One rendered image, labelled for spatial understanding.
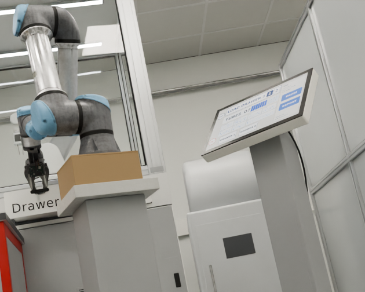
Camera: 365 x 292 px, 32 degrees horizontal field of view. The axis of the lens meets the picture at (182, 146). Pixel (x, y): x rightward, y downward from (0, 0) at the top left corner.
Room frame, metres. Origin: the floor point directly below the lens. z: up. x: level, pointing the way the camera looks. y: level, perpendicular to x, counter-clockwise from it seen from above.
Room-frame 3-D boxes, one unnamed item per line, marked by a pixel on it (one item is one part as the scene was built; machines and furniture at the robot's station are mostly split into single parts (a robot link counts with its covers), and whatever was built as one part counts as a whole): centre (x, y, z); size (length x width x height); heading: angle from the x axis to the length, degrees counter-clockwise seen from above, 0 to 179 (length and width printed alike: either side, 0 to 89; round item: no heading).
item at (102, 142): (2.11, 0.28, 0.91); 0.15 x 0.15 x 0.10
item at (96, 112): (2.10, 0.29, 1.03); 0.13 x 0.12 x 0.14; 119
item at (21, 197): (2.55, 0.61, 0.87); 0.29 x 0.02 x 0.11; 100
